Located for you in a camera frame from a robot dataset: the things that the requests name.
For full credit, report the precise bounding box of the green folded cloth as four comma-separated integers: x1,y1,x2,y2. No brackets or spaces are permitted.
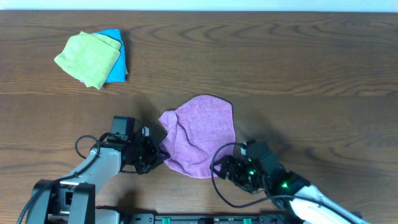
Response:
54,32,122,90

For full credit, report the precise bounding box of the purple cloth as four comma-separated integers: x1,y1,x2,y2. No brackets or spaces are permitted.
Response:
159,95,236,179

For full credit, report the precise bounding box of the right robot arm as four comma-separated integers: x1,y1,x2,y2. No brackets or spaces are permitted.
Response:
210,152,367,223

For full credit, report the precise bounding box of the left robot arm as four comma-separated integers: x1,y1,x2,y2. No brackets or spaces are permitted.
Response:
17,133,169,224

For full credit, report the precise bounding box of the blue folded cloth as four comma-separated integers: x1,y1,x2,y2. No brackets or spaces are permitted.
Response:
96,29,127,83

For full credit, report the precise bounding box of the right black cable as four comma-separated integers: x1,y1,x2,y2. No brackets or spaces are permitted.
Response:
210,142,355,224

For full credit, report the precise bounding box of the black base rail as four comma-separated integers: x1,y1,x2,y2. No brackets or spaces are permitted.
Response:
120,213,303,224

